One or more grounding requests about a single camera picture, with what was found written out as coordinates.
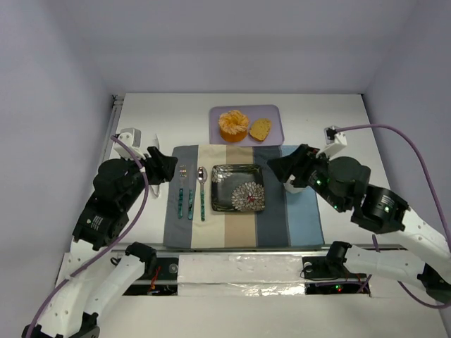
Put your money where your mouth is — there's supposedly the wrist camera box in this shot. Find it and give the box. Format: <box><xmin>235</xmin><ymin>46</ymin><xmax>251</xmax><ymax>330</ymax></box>
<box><xmin>113</xmin><ymin>127</ymin><xmax>144</xmax><ymax>159</ymax></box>
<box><xmin>323</xmin><ymin>126</ymin><xmax>347</xmax><ymax>156</ymax></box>

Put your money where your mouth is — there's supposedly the spoon with teal handle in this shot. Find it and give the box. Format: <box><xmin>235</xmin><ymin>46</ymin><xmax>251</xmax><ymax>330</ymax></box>
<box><xmin>197</xmin><ymin>166</ymin><xmax>208</xmax><ymax>222</ymax></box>

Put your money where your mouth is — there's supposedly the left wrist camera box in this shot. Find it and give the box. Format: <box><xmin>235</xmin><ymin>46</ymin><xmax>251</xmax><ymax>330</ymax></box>
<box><xmin>113</xmin><ymin>127</ymin><xmax>144</xmax><ymax>159</ymax></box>

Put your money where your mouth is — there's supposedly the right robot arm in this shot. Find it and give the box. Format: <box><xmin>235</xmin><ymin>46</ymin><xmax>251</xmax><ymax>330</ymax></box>
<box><xmin>268</xmin><ymin>144</ymin><xmax>450</xmax><ymax>306</ymax></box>

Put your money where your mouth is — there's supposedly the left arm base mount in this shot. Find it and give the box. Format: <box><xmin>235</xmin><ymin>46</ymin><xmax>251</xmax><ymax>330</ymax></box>
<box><xmin>123</xmin><ymin>257</ymin><xmax>179</xmax><ymax>296</ymax></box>

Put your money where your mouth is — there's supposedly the orange frosted round cake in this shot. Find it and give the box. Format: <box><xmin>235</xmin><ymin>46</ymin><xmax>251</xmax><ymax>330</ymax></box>
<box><xmin>218</xmin><ymin>110</ymin><xmax>249</xmax><ymax>143</ymax></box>

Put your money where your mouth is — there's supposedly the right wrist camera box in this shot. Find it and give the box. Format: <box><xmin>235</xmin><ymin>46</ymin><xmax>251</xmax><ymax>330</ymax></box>
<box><xmin>323</xmin><ymin>126</ymin><xmax>347</xmax><ymax>156</ymax></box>

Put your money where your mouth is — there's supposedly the yellow bread slice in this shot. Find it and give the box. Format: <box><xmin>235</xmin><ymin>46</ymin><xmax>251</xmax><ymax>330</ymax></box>
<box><xmin>249</xmin><ymin>118</ymin><xmax>272</xmax><ymax>142</ymax></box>

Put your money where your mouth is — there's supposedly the white mug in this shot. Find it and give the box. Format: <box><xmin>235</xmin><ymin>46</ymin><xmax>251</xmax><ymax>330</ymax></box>
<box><xmin>284</xmin><ymin>175</ymin><xmax>304</xmax><ymax>194</ymax></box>

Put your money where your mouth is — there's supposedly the aluminium rail frame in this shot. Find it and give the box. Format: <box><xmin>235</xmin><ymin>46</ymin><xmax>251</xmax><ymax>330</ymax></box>
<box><xmin>72</xmin><ymin>94</ymin><xmax>124</xmax><ymax>253</ymax></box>

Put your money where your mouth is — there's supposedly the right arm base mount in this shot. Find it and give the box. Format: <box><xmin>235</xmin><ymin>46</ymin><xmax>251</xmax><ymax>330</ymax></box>
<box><xmin>299</xmin><ymin>256</ymin><xmax>371</xmax><ymax>296</ymax></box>

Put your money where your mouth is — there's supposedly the knife with teal handle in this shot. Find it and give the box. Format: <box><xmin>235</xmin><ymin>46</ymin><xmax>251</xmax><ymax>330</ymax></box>
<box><xmin>187</xmin><ymin>164</ymin><xmax>194</xmax><ymax>220</ymax></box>

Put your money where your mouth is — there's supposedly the fork with teal handle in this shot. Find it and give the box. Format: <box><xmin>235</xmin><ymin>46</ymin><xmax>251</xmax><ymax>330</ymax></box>
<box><xmin>178</xmin><ymin>165</ymin><xmax>187</xmax><ymax>219</ymax></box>

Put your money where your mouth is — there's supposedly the black floral square plate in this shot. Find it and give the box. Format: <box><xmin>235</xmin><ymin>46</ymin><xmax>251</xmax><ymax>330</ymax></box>
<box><xmin>211</xmin><ymin>164</ymin><xmax>265</xmax><ymax>213</ymax></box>

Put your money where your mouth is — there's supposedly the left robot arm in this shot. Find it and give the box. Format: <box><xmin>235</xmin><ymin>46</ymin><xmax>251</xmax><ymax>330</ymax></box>
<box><xmin>22</xmin><ymin>146</ymin><xmax>178</xmax><ymax>337</ymax></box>

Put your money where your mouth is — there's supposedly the lilac plastic tray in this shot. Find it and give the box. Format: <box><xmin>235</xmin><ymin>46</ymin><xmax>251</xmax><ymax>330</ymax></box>
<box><xmin>209</xmin><ymin>104</ymin><xmax>285</xmax><ymax>147</ymax></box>

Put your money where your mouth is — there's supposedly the striped cloth placemat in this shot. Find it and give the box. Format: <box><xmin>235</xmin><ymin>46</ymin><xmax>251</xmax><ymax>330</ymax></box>
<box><xmin>163</xmin><ymin>145</ymin><xmax>324</xmax><ymax>249</ymax></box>

